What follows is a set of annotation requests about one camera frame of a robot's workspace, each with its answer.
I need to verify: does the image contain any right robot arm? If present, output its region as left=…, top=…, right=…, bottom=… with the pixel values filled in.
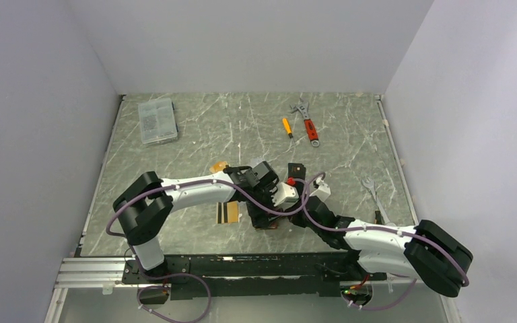
left=292, top=196, right=473, bottom=297

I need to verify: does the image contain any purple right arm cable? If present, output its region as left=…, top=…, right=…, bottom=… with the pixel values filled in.
left=300, top=171, right=471, bottom=312

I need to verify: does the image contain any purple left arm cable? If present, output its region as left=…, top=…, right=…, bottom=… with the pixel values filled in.
left=106, top=177, right=310, bottom=323

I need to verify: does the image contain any gold card stack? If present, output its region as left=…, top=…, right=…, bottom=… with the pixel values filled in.
left=209, top=161, right=228, bottom=174

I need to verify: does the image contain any silver combination wrench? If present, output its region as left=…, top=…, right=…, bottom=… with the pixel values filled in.
left=362, top=176, right=394, bottom=225

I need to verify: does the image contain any clear plastic parts box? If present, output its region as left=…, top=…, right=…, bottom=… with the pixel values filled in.
left=138, top=98, right=178, bottom=145

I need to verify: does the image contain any black card wallet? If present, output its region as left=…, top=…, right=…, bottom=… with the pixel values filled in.
left=287, top=162, right=306, bottom=180

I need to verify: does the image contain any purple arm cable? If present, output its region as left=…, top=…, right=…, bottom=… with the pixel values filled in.
left=106, top=177, right=310, bottom=323
left=300, top=171, right=471, bottom=312

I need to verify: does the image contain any red adjustable wrench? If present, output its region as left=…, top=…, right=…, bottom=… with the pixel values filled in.
left=290, top=98, right=320, bottom=147

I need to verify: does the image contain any black aluminium base frame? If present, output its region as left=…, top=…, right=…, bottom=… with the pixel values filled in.
left=55, top=252, right=411, bottom=300

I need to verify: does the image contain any orange handle screwdriver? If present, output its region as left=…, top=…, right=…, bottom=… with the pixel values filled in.
left=282, top=118, right=295, bottom=142

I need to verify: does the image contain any gold card with stripes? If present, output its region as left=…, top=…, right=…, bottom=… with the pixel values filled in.
left=216, top=201, right=241, bottom=224

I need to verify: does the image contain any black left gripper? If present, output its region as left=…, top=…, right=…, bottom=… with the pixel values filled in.
left=246, top=183, right=284, bottom=229

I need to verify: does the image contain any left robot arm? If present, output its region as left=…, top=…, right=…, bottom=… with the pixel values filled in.
left=112, top=161, right=301, bottom=283

